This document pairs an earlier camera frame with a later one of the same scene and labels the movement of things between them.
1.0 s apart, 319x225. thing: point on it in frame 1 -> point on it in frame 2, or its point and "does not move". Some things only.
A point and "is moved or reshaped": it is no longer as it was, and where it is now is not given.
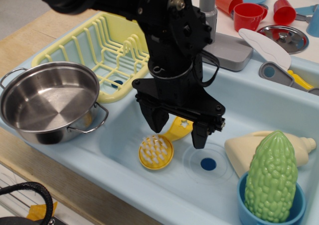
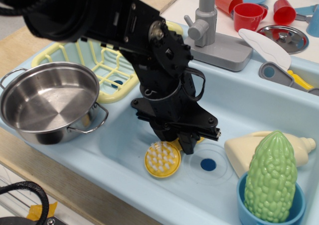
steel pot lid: (293, 40) does not move
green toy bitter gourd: (271, 181) does not move
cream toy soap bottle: (241, 150) does not move
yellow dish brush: (156, 152) is moved or reshaped
